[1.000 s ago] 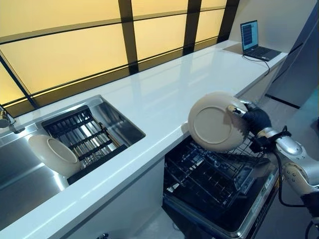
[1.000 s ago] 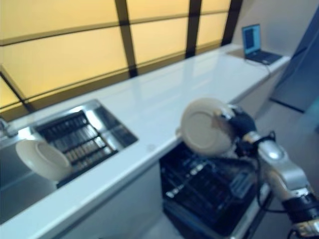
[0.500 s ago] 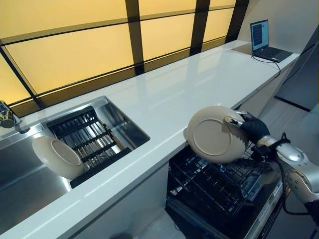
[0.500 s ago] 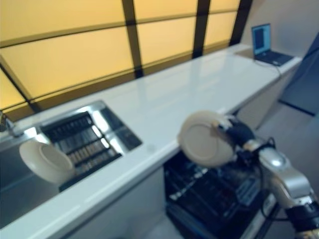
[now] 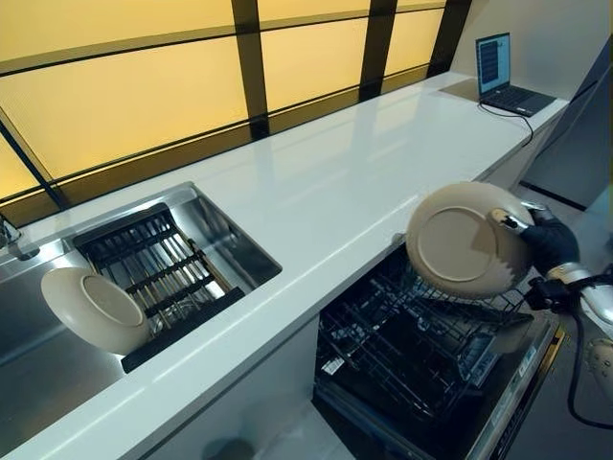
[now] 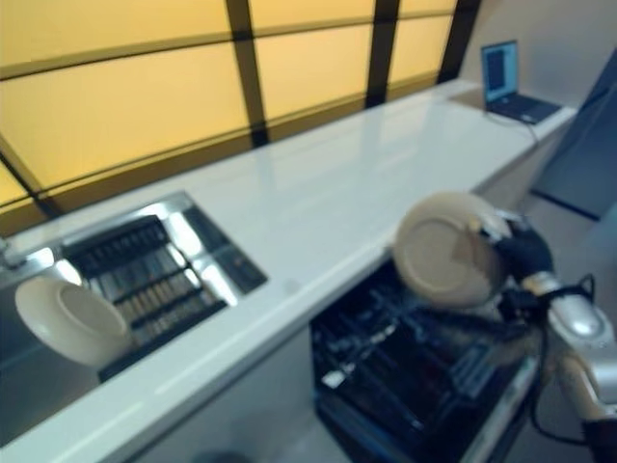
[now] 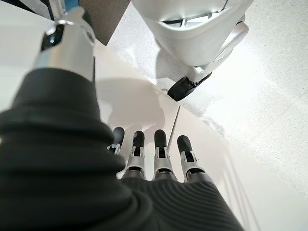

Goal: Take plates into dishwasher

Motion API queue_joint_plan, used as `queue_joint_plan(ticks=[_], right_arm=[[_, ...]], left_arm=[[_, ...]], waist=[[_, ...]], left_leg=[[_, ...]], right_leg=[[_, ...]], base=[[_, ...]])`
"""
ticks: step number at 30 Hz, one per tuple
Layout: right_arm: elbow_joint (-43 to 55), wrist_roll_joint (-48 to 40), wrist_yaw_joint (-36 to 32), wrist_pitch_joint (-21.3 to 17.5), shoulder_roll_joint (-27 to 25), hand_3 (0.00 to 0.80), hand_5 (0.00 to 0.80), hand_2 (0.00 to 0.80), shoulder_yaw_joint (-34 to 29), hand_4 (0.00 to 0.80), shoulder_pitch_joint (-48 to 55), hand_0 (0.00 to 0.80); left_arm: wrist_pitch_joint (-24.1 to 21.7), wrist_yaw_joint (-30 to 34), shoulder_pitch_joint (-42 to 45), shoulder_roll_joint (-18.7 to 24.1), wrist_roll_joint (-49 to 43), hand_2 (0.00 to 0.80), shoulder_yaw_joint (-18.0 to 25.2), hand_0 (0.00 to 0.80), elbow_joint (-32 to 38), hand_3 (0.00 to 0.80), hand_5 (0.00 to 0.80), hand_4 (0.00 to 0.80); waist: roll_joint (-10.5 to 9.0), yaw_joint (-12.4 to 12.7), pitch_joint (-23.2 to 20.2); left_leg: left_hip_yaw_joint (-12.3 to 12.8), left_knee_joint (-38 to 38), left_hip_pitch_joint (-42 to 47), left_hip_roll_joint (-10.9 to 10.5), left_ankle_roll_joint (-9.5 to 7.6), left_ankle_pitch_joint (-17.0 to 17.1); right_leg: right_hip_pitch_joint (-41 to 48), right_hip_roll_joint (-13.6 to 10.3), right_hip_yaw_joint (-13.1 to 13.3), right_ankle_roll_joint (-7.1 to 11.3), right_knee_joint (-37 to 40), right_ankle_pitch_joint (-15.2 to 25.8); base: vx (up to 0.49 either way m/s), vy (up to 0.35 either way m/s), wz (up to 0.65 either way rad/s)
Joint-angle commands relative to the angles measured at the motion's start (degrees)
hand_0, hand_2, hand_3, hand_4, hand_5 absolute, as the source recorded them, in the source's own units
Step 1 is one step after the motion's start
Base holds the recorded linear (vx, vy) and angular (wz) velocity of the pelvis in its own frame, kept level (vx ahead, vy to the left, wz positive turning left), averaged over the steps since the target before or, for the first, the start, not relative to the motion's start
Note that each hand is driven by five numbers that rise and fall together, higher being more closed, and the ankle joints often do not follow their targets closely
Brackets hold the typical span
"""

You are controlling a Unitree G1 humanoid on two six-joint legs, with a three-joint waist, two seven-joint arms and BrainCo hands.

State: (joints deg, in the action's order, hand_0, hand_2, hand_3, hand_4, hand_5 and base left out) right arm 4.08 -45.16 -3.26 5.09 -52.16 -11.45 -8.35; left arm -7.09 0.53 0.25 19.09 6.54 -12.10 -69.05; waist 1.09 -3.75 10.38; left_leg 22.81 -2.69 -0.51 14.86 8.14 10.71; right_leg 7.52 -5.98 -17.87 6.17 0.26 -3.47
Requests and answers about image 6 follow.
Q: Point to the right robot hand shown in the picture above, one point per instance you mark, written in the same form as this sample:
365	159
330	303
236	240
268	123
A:
525	251

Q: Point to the cream ceramic plate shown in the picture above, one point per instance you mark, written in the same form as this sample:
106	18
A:
48	313
434	260

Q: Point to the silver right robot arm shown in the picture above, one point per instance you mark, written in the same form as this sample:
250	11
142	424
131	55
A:
583	328

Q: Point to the open dishwasher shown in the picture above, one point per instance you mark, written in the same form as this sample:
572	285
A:
385	410

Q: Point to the white cabinet door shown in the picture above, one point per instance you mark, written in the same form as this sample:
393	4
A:
520	178
217	410

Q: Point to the dark blue door panel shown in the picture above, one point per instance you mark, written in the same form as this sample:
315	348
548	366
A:
578	169

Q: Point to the open laptop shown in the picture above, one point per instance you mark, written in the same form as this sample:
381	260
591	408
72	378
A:
501	72

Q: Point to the black dish drying rack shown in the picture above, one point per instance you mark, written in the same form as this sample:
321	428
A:
144	270

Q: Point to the stainless steel sink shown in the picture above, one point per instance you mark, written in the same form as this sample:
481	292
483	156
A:
29	366

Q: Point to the chrome kitchen faucet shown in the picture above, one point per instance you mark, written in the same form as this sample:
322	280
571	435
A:
9	255

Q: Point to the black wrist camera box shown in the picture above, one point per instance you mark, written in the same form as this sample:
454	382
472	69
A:
516	301

